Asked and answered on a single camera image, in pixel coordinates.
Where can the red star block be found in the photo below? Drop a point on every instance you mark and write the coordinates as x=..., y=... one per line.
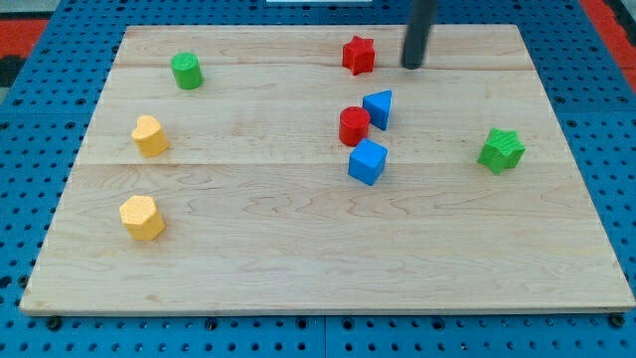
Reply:
x=358, y=55

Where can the green star block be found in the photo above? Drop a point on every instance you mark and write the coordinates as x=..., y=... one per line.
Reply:
x=501, y=150

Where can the blue cube block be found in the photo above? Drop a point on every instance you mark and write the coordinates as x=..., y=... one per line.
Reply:
x=367, y=161

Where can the red cylinder block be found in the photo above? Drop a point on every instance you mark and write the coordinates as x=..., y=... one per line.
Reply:
x=354, y=124

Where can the wooden board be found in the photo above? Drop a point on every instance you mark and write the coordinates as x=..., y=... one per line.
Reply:
x=261, y=216

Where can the blue triangle block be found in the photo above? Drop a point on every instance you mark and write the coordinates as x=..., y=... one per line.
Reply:
x=379, y=105

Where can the green cylinder block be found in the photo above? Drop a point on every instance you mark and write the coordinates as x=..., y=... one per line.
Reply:
x=186, y=70

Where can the yellow heart block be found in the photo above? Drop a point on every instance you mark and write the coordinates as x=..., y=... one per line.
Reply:
x=149, y=136

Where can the yellow hexagon block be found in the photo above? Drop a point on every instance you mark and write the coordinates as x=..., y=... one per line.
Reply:
x=141, y=218

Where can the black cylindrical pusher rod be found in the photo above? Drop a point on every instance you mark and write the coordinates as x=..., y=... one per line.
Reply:
x=421, y=18

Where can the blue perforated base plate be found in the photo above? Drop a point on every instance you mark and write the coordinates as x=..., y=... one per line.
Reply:
x=46, y=112

